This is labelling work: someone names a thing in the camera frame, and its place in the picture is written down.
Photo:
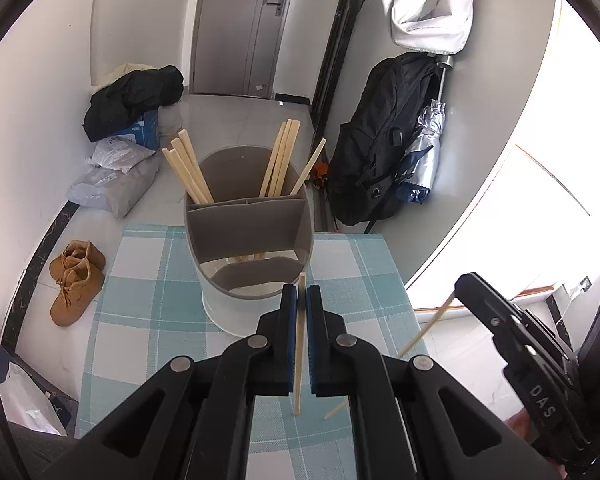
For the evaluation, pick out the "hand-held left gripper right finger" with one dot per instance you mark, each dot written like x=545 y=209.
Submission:
x=315 y=340

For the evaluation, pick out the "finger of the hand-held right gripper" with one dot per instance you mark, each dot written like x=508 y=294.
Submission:
x=485 y=305

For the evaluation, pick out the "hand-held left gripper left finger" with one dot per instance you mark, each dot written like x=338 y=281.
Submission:
x=287 y=340

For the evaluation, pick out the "pale wooden chopstick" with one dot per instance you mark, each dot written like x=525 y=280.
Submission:
x=430 y=322
x=299 y=400

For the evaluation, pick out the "grey divided utensil holder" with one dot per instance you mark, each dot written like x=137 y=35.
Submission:
x=245 y=225

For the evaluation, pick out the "bundle of wooden chopsticks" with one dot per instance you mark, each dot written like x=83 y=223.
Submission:
x=199 y=185

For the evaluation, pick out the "person's right hand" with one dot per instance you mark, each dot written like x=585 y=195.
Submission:
x=521 y=425

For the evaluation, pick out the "teal plaid tablecloth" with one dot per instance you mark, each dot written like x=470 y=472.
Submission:
x=150 y=310

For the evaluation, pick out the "bright white door panel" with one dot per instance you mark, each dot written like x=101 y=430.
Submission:
x=545 y=170

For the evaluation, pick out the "silver folded umbrella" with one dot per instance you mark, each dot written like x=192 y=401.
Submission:
x=422 y=160

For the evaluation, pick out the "small orange object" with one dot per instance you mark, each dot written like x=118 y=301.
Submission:
x=321 y=172

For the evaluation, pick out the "black backpack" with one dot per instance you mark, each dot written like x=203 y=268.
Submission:
x=370 y=150

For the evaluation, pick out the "brown suede boot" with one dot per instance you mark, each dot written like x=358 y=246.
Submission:
x=82 y=255
x=75 y=295

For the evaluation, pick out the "grey plastic parcel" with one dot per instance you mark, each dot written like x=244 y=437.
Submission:
x=115 y=192

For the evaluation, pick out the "dark blue box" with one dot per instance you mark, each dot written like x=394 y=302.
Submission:
x=62 y=402

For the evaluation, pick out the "white plastic parcel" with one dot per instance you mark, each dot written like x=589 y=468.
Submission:
x=117 y=156

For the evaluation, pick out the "blue cardboard box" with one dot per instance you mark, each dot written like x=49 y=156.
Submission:
x=147 y=130

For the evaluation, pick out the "white plastic bag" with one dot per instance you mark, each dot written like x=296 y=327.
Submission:
x=25 y=405

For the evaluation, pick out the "black jacket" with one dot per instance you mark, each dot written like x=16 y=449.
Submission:
x=130 y=95

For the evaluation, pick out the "white hanging garment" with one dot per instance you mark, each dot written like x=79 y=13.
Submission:
x=430 y=15

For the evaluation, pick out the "person's grey clothing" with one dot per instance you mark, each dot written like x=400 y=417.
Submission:
x=10 y=455

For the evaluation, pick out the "grey door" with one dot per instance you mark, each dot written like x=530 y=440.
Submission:
x=230 y=35

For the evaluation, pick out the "cream cloth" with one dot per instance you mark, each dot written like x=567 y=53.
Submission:
x=122 y=72

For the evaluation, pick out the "white wall socket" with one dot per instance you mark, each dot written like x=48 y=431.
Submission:
x=585 y=283

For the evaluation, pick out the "black door frame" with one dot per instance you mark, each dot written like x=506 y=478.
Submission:
x=340 y=35

